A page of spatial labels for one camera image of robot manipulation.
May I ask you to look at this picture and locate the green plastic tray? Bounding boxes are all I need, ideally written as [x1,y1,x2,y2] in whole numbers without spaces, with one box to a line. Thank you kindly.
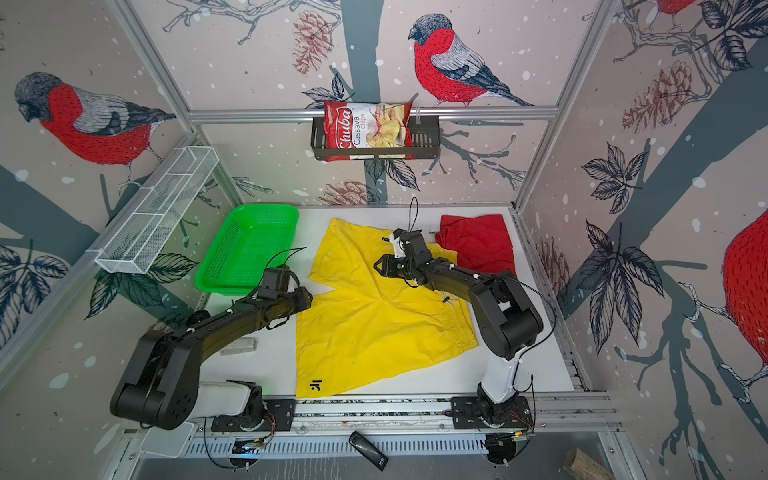
[195,204,300,296]

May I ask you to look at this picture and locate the aluminium rail base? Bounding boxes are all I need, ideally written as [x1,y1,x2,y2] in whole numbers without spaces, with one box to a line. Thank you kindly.
[122,392,619,460]

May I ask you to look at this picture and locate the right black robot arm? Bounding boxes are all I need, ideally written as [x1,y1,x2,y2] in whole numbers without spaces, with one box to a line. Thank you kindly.
[373,229,544,407]

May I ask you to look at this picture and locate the red cassava chips bag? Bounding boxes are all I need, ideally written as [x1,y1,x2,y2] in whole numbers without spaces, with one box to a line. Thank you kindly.
[323,101,413,149]

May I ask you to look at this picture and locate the black remote-like device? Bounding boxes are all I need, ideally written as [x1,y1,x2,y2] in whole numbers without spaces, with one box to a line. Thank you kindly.
[348,431,389,471]

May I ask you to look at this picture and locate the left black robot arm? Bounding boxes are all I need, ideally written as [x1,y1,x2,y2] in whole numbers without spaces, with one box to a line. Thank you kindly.
[109,265,313,430]

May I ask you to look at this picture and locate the horizontal aluminium frame bar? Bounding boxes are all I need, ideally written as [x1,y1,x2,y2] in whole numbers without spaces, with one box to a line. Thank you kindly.
[187,106,560,125]

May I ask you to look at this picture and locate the yellow shorts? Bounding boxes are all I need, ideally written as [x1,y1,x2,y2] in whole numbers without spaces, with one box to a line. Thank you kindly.
[296,219,478,398]

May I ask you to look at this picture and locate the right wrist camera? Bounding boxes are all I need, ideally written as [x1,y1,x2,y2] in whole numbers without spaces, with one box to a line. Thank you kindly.
[388,232,406,259]

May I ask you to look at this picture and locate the white square pad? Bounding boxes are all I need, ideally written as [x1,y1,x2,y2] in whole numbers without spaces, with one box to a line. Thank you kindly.
[140,422,198,458]

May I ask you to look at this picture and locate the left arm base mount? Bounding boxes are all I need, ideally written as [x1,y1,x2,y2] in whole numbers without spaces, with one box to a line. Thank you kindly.
[209,381,297,434]

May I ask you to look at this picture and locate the red shorts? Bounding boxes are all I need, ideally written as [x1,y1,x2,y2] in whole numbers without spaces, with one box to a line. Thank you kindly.
[435,214,516,274]

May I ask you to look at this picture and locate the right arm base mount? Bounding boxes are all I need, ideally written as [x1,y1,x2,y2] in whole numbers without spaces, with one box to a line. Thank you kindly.
[446,385,534,430]

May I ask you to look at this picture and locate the white wire mesh basket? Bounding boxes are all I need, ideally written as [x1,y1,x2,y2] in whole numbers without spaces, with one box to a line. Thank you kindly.
[95,146,219,274]

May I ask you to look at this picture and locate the black wall basket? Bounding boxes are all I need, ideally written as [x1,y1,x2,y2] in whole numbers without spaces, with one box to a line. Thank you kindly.
[310,116,441,161]

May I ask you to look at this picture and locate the wooden block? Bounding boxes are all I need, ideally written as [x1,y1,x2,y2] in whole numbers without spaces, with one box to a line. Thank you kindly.
[562,448,616,480]

